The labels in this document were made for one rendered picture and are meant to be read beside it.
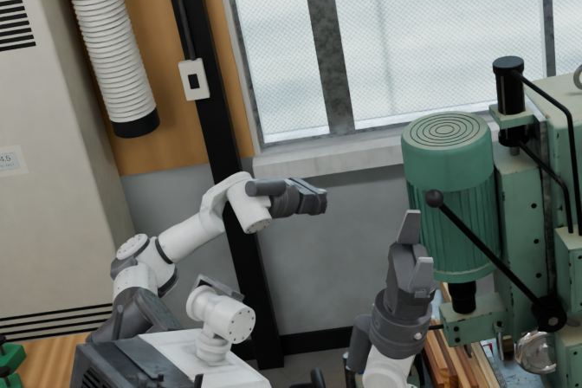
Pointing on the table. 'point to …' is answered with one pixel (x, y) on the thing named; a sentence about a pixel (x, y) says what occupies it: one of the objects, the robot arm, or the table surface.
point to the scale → (495, 366)
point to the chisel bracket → (474, 320)
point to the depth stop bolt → (500, 337)
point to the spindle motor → (453, 190)
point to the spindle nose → (462, 296)
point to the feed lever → (550, 307)
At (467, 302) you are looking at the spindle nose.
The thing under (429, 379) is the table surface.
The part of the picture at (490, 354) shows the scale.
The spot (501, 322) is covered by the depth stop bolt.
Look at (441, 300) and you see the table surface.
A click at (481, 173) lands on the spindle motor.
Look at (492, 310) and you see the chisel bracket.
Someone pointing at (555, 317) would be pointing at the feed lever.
